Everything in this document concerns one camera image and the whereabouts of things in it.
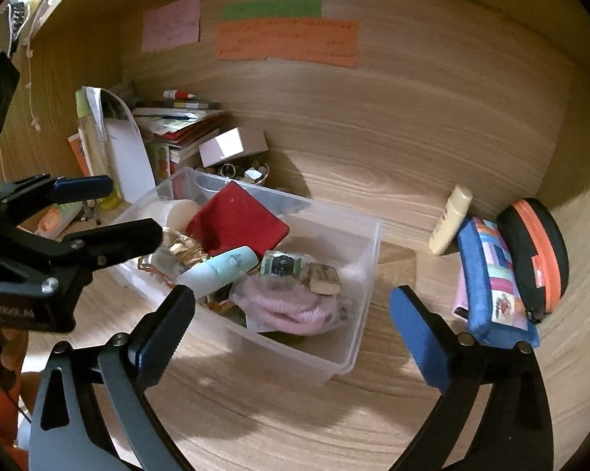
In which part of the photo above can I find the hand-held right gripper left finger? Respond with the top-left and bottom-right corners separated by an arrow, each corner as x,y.
27,285 -> 198,471

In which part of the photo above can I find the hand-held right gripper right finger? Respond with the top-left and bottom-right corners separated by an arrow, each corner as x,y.
389,285 -> 555,471

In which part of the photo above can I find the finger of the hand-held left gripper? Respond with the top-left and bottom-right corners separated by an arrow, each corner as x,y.
15,218 -> 164,272
0,174 -> 115,204

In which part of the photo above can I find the gold shiny trinket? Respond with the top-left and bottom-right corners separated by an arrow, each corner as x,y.
165,233 -> 210,268

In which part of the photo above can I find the light blue tube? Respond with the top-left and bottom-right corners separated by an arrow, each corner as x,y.
176,245 -> 259,291

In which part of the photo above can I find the clear plastic storage box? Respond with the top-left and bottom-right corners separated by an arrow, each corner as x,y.
113,167 -> 385,387

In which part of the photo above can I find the small tan box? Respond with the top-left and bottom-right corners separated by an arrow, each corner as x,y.
307,263 -> 342,296

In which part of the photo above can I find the red velvet pouch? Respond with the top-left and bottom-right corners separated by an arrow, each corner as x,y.
184,181 -> 291,256

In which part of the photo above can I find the small green patterned box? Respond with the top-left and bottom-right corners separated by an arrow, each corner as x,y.
260,250 -> 308,288

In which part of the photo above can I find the wooden desktop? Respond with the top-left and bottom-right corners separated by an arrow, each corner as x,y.
20,122 -> 590,471

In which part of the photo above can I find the person's left hand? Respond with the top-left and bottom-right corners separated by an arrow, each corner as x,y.
0,330 -> 31,400

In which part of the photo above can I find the orange book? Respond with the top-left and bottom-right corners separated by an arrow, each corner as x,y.
68,132 -> 92,177

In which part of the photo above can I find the orange white tube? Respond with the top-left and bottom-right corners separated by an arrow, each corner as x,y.
34,202 -> 85,237

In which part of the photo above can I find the yellow green bottle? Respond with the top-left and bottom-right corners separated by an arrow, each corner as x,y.
75,87 -> 124,209

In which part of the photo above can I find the pink flat item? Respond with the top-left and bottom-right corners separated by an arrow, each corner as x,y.
452,265 -> 472,322

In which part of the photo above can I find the blue patchwork pencil case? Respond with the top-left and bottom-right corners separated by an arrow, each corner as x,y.
456,216 -> 541,349

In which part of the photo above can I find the cream lotion tube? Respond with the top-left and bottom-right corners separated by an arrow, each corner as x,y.
428,185 -> 473,256

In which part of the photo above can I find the stack of books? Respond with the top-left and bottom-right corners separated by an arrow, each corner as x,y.
131,99 -> 224,162

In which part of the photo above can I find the small trinket basket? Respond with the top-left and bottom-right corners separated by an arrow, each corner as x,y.
204,157 -> 271,188

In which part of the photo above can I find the black case orange zipper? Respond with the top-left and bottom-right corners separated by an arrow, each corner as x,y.
496,197 -> 570,319

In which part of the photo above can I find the white pink cardboard box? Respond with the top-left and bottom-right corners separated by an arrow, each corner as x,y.
198,126 -> 269,168

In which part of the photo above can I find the metal wristwatch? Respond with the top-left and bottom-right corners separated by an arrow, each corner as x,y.
8,2 -> 26,40

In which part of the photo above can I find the pink sticky note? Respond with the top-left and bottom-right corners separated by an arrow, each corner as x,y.
141,0 -> 202,53

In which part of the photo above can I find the orange sticky note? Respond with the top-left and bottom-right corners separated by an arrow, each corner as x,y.
215,18 -> 359,69

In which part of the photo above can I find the green sticky note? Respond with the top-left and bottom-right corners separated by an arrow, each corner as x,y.
222,0 -> 322,21

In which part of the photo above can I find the beige braided string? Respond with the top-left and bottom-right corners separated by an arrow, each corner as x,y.
138,257 -> 237,315

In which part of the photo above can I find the white hanging string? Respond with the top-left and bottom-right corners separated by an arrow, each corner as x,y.
23,34 -> 43,131

